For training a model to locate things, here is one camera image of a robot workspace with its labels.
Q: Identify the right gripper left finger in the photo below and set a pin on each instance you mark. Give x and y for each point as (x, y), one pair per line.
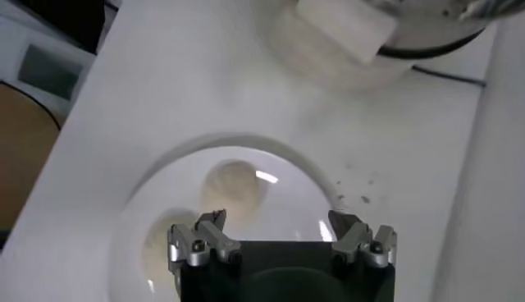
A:
(205, 242)

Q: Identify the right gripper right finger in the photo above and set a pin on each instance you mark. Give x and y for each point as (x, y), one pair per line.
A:
(357, 240)

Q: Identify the white steamed baozi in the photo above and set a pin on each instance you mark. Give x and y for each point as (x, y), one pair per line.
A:
(231, 190)
(160, 246)

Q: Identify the stainless steel steamer basket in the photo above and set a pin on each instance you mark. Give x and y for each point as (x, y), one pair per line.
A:
(430, 26)

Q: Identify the white round plate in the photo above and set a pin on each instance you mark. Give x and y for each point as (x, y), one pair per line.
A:
(287, 197)

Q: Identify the white electric pot base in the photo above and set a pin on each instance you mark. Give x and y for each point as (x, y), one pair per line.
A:
(328, 70)

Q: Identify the white and black robot body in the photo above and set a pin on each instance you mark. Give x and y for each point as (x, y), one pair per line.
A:
(49, 71)

